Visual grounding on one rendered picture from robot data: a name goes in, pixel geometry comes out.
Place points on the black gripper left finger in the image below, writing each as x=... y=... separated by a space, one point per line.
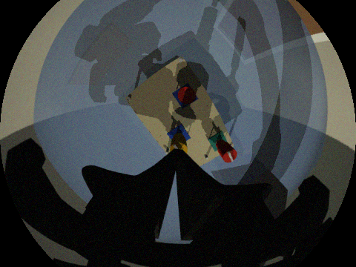
x=148 y=191

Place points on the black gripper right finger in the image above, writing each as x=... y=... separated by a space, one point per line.
x=199 y=194

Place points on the tan board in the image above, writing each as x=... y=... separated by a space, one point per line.
x=175 y=108

